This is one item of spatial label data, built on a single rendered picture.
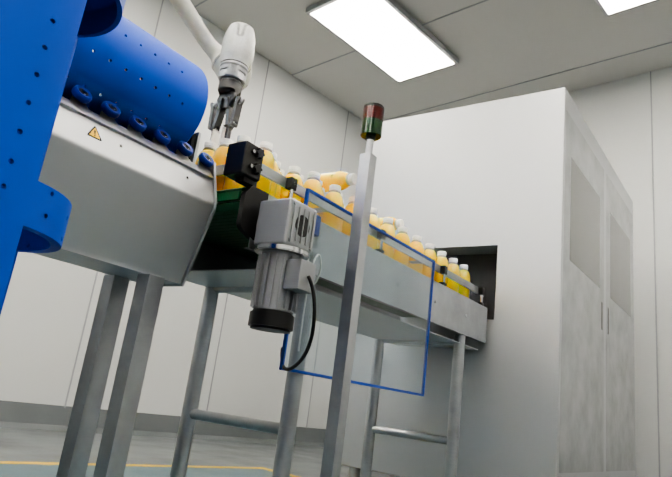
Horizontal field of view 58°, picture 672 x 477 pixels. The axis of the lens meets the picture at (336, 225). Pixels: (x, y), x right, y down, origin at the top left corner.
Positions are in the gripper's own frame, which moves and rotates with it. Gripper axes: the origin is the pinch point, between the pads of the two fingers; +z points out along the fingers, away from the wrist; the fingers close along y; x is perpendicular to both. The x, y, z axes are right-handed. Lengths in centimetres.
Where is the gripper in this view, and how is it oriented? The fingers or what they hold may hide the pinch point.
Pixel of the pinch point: (219, 140)
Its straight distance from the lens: 195.6
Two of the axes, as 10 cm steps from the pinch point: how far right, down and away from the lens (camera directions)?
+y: 8.2, -0.6, -5.8
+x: 5.6, 3.0, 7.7
